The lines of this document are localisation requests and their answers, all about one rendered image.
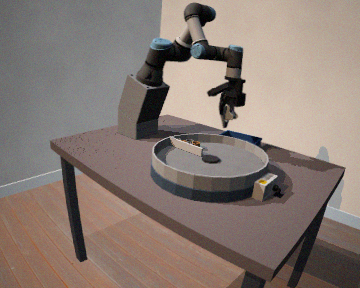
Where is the blue open crate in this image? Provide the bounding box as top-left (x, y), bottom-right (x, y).
top-left (219, 130), bottom-right (262, 148)

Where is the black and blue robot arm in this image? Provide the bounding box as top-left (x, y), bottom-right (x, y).
top-left (136, 3), bottom-right (243, 87)

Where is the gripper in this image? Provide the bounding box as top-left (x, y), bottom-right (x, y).
top-left (219, 76), bottom-right (246, 128)

